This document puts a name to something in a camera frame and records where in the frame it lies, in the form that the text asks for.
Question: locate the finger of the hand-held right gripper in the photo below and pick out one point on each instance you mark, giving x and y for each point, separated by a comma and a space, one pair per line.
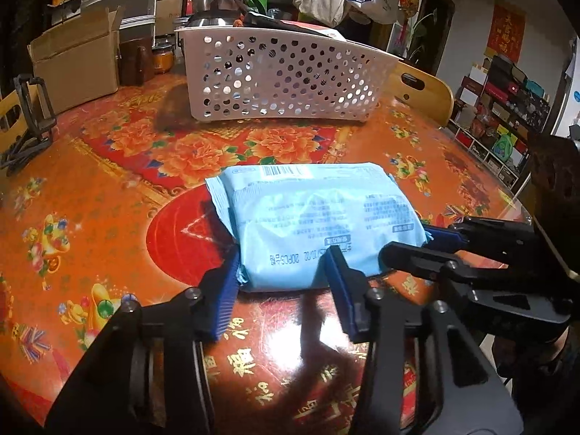
408, 258
446, 238

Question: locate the shelf of assorted boxes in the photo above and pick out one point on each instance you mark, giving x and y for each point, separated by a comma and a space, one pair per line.
503, 118

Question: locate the light blue wipes pack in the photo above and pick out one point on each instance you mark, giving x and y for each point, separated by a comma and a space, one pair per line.
317, 222

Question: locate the white perforated plastic basket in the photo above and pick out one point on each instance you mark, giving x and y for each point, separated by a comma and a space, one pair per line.
290, 77

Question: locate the orange glass jar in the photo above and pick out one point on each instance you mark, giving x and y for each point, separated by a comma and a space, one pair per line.
164, 60

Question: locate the orange floral tablecloth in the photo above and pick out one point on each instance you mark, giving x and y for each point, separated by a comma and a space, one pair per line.
136, 167

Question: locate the red wall poster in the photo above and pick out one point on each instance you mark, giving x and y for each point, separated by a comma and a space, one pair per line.
505, 34

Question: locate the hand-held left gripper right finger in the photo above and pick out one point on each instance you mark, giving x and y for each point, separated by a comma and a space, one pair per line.
344, 291

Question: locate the black folding phone stand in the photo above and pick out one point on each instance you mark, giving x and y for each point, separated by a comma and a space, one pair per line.
31, 118

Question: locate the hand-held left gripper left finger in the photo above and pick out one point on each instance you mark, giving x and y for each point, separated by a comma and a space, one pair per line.
224, 299

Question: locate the stainless steel kettle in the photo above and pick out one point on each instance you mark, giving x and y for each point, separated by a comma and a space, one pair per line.
208, 20

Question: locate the brown cup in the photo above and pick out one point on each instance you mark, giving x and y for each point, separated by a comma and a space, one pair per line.
136, 63

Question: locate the potted plant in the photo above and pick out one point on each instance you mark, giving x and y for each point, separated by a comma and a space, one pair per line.
419, 36

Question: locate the open cardboard box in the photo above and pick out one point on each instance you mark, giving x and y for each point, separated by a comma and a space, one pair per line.
77, 68

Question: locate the dark wooden door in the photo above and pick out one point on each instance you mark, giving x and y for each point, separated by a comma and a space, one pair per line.
442, 18

